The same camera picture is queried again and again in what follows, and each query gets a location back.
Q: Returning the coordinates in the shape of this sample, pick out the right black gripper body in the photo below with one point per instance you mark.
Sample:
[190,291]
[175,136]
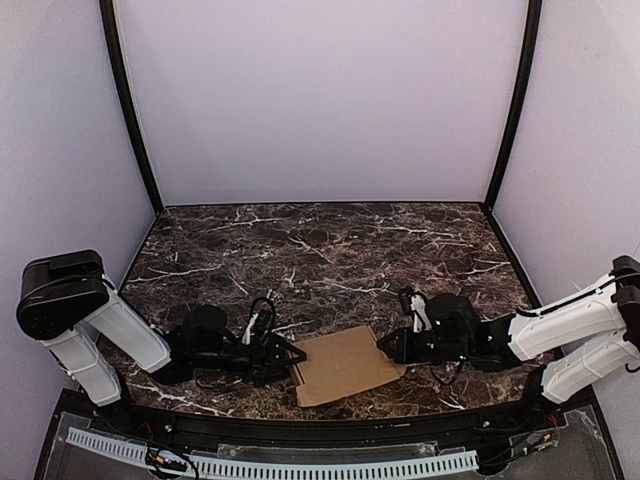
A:
[409,347]

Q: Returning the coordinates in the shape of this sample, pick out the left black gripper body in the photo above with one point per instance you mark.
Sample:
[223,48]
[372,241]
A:
[270,358]

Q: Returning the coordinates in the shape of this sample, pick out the brown cardboard paper box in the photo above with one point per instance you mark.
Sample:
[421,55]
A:
[341,365]

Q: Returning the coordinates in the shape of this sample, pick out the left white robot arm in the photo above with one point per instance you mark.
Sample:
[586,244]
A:
[64,298]

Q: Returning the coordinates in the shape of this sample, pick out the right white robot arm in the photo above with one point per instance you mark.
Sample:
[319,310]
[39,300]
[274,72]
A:
[604,317]

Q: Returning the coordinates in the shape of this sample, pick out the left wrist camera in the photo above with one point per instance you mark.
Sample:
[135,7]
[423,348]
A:
[262,321]

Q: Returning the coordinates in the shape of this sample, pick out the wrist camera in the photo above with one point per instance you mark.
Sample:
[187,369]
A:
[413,304]
[262,321]

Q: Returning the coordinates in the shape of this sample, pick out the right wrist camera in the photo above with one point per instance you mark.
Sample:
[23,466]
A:
[413,304]

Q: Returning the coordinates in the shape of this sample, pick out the black front rail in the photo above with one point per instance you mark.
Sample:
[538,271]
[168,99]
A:
[213,410]

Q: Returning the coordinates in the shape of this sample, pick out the right black frame post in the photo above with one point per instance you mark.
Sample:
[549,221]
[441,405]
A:
[530,35]

